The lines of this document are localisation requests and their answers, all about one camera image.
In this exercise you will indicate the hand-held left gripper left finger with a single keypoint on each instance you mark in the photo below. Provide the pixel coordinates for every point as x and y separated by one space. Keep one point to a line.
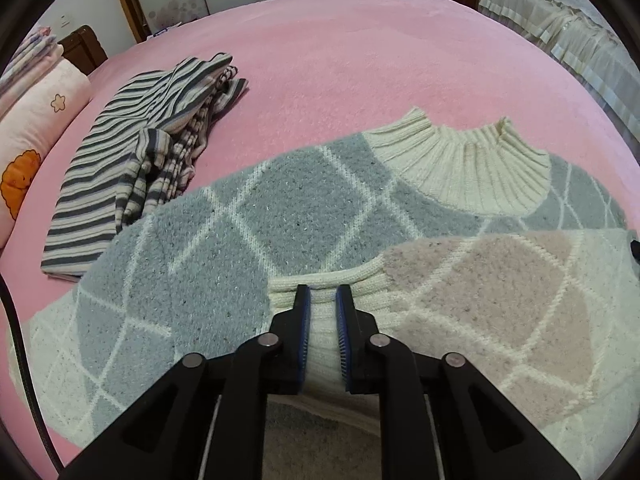
303 340

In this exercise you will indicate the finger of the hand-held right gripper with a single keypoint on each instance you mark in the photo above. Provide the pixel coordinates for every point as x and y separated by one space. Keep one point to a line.
636 251

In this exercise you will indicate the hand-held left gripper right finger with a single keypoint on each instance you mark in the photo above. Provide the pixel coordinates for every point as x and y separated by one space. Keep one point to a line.
343 340

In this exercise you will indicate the grey pink checked knit sweater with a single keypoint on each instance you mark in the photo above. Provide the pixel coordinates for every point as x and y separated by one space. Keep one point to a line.
300 200

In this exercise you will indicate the cream lace furniture cover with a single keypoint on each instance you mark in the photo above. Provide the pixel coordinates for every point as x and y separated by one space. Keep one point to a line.
575 25

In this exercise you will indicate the grey striped folded garment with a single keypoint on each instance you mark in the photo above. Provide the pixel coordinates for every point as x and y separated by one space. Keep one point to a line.
100 160

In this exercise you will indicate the pink fleece blanket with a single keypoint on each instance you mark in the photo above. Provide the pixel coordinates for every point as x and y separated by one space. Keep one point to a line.
350 60

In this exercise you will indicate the pink pillow with cartoon print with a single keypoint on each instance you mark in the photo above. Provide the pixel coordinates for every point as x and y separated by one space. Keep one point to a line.
30 125

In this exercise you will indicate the dark wooden headboard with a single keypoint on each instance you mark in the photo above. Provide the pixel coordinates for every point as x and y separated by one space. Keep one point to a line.
85 50

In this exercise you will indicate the folded striped quilt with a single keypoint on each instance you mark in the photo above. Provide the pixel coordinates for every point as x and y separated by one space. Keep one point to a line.
30 55

